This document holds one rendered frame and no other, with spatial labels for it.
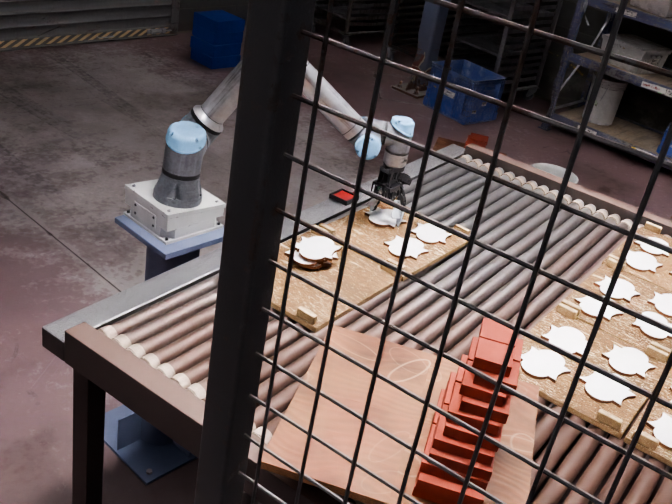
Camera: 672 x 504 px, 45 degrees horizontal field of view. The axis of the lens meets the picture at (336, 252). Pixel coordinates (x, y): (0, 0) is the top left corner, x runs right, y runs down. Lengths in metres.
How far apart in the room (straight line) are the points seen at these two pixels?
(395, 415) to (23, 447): 1.70
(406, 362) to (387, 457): 0.32
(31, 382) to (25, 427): 0.25
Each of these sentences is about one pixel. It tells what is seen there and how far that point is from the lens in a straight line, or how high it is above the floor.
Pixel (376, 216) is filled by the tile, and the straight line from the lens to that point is 2.72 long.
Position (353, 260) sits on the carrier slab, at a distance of 2.46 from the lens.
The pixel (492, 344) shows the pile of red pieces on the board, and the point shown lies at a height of 1.31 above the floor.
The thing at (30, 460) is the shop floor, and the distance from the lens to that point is 3.08.
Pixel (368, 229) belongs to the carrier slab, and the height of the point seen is 0.94.
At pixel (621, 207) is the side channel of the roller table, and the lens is 3.31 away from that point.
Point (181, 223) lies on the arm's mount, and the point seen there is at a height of 0.93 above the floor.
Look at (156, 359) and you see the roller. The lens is 1.99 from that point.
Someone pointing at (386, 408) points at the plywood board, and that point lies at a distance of 1.75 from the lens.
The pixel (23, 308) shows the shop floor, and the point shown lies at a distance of 3.79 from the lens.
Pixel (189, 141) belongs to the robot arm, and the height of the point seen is 1.18.
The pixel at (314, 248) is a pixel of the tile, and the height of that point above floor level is 0.98.
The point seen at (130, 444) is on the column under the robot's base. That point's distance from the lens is 3.10.
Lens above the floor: 2.14
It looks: 29 degrees down
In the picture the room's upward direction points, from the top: 11 degrees clockwise
